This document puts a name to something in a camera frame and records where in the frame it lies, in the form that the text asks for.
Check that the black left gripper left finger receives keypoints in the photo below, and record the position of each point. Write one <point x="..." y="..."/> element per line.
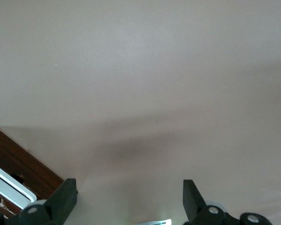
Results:
<point x="61" y="201"/>

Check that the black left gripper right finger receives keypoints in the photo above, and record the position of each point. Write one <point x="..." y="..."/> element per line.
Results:
<point x="194" y="201"/>

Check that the white paper label green stripe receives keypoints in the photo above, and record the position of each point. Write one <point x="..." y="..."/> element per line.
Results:
<point x="160" y="221"/>

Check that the dark wooden board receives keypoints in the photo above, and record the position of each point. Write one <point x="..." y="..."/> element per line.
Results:
<point x="16" y="159"/>

